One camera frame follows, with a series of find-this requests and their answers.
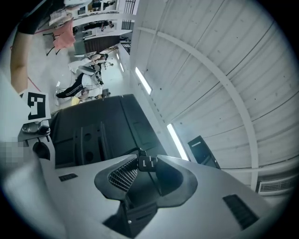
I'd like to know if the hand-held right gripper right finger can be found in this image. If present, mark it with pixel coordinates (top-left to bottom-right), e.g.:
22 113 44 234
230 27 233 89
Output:
140 154 270 239

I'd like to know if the red fabric cover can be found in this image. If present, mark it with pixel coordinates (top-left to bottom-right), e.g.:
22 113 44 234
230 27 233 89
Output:
52 20 77 51

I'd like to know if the small black panel device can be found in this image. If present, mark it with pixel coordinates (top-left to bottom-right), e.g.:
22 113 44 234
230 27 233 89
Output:
187 135 221 170

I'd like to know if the person's head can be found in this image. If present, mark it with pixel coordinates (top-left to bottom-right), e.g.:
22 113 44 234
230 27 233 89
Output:
0 140 32 168

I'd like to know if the brown wooden counter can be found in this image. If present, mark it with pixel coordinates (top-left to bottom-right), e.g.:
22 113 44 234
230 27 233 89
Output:
83 35 121 54

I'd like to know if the black television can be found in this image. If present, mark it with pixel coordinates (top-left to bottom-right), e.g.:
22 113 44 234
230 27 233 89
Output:
50 93 169 169

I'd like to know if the white ceiling air conditioner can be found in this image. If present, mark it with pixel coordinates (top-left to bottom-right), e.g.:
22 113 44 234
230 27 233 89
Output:
256 177 299 194

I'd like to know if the long ceiling light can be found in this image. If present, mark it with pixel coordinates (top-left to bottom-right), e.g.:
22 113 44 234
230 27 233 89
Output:
135 67 153 95
166 123 189 162

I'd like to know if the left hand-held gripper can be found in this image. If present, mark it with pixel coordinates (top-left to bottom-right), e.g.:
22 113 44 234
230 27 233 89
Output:
17 91 57 169

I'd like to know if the person's left forearm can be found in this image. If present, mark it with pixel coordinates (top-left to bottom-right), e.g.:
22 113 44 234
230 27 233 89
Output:
9 30 33 95

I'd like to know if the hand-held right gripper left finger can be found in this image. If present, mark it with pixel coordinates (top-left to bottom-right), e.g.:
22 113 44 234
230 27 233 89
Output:
38 154 139 239

